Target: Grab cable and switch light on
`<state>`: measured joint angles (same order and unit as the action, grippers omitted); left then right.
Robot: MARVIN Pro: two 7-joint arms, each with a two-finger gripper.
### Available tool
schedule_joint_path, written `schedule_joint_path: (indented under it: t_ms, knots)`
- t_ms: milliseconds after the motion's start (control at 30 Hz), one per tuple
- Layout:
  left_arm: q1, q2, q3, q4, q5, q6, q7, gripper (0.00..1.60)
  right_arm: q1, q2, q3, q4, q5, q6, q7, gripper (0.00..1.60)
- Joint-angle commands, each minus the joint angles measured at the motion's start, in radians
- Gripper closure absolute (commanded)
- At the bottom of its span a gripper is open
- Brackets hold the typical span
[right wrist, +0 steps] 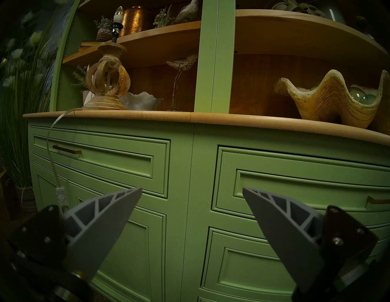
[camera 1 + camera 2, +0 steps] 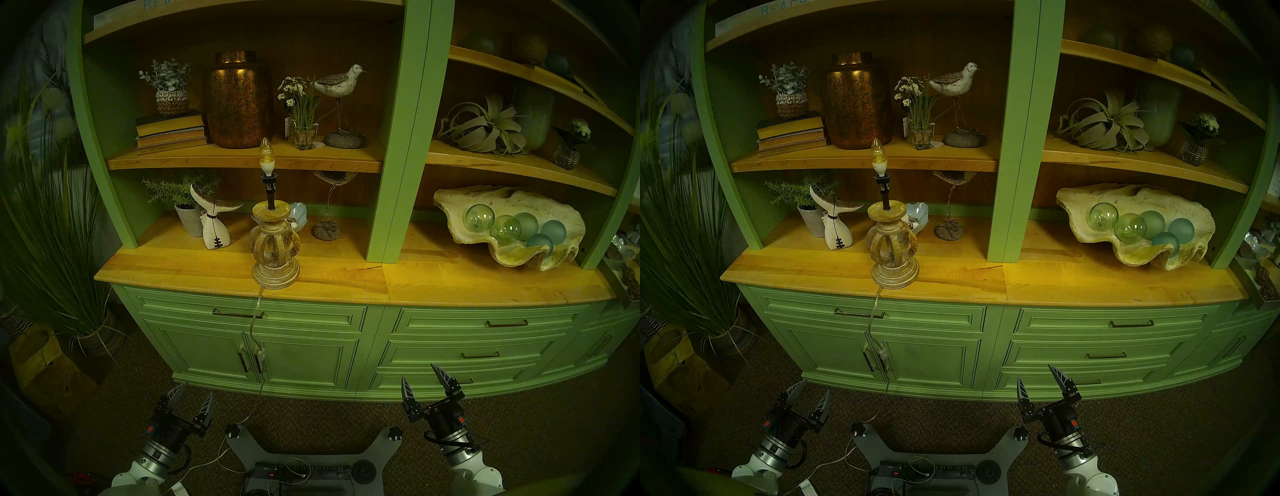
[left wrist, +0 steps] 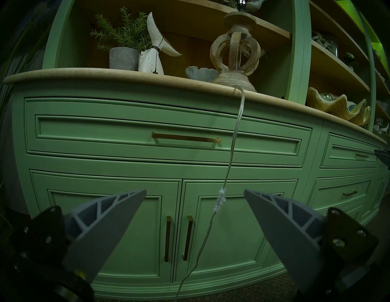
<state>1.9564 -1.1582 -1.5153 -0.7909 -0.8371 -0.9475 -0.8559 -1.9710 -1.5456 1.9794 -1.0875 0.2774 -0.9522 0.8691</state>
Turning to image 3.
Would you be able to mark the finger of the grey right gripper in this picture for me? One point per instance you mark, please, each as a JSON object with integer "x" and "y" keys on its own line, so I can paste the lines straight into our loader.
{"x": 384, "y": 156}

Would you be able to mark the green glass vase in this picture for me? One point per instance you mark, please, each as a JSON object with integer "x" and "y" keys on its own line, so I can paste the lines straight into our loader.
{"x": 333, "y": 48}

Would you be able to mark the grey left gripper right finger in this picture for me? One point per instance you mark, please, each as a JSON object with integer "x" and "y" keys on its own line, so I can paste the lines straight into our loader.
{"x": 292, "y": 240}

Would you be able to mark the clear green glass ball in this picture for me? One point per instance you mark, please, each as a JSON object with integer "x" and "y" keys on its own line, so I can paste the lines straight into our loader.
{"x": 326, "y": 97}

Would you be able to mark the rosemary plant in grey pot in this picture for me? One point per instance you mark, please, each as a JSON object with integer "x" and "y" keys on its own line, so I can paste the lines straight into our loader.
{"x": 123, "y": 59}

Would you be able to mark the giant clam shell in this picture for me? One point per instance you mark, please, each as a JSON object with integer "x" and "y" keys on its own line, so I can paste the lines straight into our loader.
{"x": 329, "y": 106}

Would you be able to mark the pale air plant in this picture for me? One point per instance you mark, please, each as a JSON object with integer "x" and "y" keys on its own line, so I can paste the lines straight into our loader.
{"x": 320, "y": 39}

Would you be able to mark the small plant in crystal vase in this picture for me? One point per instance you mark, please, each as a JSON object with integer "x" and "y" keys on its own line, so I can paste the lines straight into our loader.
{"x": 349, "y": 61}

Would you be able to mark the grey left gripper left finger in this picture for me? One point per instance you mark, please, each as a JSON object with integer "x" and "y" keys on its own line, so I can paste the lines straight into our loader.
{"x": 91, "y": 237}

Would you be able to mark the green cabinet with wooden shelves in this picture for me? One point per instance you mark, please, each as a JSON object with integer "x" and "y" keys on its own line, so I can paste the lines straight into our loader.
{"x": 91, "y": 182}

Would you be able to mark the pale blue shell dish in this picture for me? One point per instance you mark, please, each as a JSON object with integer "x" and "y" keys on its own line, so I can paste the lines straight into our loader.
{"x": 199, "y": 74}

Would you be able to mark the carved wooden table lamp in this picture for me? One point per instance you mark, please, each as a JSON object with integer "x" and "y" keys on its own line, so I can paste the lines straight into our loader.
{"x": 234, "y": 79}

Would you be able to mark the teal frosted glass ball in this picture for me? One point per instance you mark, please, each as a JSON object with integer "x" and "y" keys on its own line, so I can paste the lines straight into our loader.
{"x": 352, "y": 108}

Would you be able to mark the white whale tail figurine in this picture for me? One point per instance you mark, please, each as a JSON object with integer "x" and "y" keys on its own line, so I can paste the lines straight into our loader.
{"x": 150, "y": 62}

